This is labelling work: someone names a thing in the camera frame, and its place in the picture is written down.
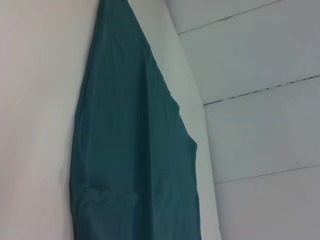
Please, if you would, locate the teal blue printed t-shirt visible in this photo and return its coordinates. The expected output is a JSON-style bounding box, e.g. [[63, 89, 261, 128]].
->
[[68, 0, 203, 240]]

